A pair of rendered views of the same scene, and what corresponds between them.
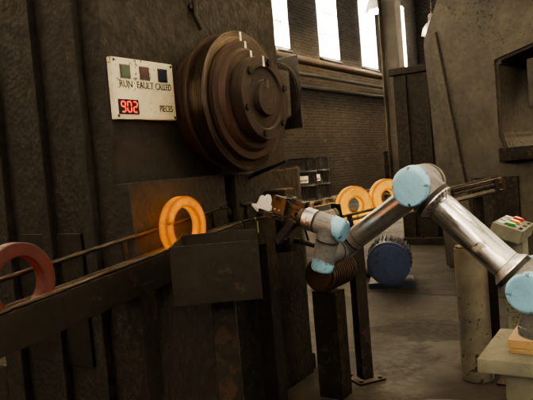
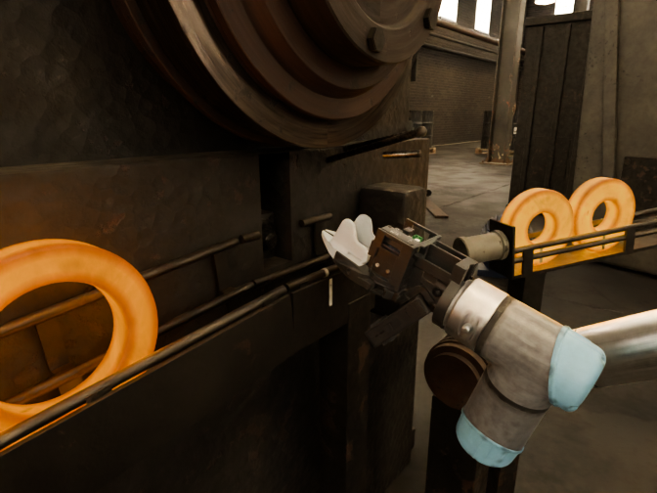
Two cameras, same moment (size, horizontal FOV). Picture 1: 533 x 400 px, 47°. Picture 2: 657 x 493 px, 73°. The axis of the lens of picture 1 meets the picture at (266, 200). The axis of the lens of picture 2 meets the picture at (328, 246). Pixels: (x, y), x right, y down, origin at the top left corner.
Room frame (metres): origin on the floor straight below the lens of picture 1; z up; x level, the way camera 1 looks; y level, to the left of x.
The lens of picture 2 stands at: (1.50, -0.02, 0.92)
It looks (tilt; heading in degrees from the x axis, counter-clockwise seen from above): 16 degrees down; 6
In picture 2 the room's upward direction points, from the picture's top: straight up
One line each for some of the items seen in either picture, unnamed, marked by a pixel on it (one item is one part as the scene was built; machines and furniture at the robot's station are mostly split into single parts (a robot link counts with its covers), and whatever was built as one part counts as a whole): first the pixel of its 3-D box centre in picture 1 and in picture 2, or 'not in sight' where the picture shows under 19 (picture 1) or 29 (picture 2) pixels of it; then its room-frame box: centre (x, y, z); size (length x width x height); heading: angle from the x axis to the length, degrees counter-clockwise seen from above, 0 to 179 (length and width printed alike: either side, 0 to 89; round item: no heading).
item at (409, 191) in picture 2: (281, 220); (388, 249); (2.30, -0.05, 0.68); 0.11 x 0.08 x 0.24; 57
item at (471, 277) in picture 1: (473, 312); not in sight; (2.32, -0.76, 0.26); 0.12 x 0.12 x 0.52
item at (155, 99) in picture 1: (143, 90); not in sight; (1.88, 0.35, 1.15); 0.26 x 0.02 x 0.18; 147
